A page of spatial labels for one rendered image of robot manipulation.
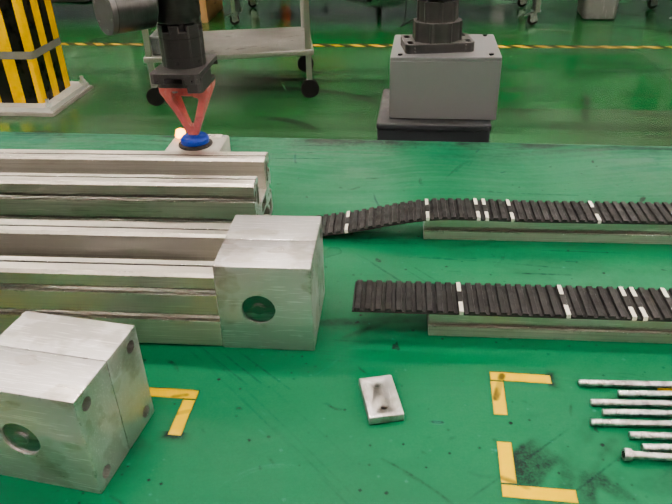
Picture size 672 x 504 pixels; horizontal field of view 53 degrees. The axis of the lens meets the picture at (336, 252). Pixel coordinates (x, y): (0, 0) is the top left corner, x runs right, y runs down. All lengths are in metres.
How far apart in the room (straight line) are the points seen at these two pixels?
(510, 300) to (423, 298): 0.08
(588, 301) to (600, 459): 0.17
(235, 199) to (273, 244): 0.18
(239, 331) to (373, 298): 0.14
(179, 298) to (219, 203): 0.19
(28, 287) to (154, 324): 0.13
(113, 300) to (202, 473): 0.20
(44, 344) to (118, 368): 0.06
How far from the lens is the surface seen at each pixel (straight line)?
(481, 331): 0.68
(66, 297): 0.69
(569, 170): 1.05
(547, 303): 0.69
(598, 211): 0.87
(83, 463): 0.55
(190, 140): 0.96
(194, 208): 0.82
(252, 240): 0.65
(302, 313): 0.63
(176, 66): 0.92
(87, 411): 0.52
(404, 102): 1.21
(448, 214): 0.82
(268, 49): 3.78
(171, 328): 0.67
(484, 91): 1.21
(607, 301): 0.70
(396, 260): 0.79
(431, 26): 1.21
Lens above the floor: 1.20
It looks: 31 degrees down
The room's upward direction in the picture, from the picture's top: 2 degrees counter-clockwise
